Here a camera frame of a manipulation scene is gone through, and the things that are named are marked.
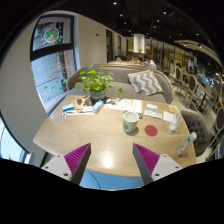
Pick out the white table number stand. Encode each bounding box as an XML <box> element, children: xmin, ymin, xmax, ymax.
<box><xmin>59</xmin><ymin>112</ymin><xmax>67</xmax><ymax>121</ymax></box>

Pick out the chevron pattern cushion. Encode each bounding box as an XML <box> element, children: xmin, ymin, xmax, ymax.
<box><xmin>128</xmin><ymin>70</ymin><xmax>163</xmax><ymax>96</ymax></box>

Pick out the person in white shirt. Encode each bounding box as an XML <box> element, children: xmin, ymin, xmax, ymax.
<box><xmin>144</xmin><ymin>56</ymin><xmax>156</xmax><ymax>69</ymax></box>

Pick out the white menu sheet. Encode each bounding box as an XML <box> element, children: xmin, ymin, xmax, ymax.
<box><xmin>104</xmin><ymin>98</ymin><xmax>143</xmax><ymax>113</ymax></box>

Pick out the white napkin packet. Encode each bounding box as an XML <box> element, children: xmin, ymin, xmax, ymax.
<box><xmin>147</xmin><ymin>103</ymin><xmax>158</xmax><ymax>112</ymax></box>

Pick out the clear plastic water bottle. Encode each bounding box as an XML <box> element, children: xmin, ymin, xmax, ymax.
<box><xmin>176</xmin><ymin>132</ymin><xmax>197</xmax><ymax>156</ymax></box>

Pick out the blue tissue box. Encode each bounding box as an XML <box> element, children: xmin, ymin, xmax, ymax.
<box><xmin>92</xmin><ymin>101</ymin><xmax>103</xmax><ymax>113</ymax></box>

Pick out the grey upholstered sofa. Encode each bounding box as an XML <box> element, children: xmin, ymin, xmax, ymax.
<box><xmin>65</xmin><ymin>64</ymin><xmax>176</xmax><ymax>105</ymax></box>

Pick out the white cylindrical pillar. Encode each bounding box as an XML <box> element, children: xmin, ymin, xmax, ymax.
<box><xmin>133</xmin><ymin>33</ymin><xmax>145</xmax><ymax>53</ymax></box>

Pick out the dark grey tufted chair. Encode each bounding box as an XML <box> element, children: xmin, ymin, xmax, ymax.
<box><xmin>181</xmin><ymin>111</ymin><xmax>210</xmax><ymax>157</ymax></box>

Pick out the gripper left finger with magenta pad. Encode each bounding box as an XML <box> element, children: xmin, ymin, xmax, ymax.
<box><xmin>42</xmin><ymin>143</ymin><xmax>91</xmax><ymax>185</ymax></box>

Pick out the green potted plant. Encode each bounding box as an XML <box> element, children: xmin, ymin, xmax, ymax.
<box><xmin>75</xmin><ymin>66</ymin><xmax>115</xmax><ymax>101</ymax></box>

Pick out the blue white card box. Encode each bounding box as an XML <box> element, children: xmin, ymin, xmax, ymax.
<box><xmin>62</xmin><ymin>102</ymin><xmax>74</xmax><ymax>112</ymax></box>

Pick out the clear plastic cup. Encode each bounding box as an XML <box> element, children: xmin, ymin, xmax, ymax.
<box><xmin>169</xmin><ymin>112</ymin><xmax>183</xmax><ymax>132</ymax></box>

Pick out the red round coaster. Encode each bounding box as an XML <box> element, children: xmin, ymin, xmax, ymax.
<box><xmin>145</xmin><ymin>125</ymin><xmax>158</xmax><ymax>137</ymax></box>

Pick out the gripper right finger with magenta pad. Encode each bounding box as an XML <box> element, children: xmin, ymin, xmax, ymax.
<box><xmin>132</xmin><ymin>143</ymin><xmax>182</xmax><ymax>185</ymax></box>

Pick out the wooden oval back chair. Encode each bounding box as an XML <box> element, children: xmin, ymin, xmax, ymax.
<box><xmin>184</xmin><ymin>75</ymin><xmax>200</xmax><ymax>108</ymax></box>

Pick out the white paper cup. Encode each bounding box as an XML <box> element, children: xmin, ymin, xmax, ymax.
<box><xmin>123</xmin><ymin>111</ymin><xmax>139</xmax><ymax>133</ymax></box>

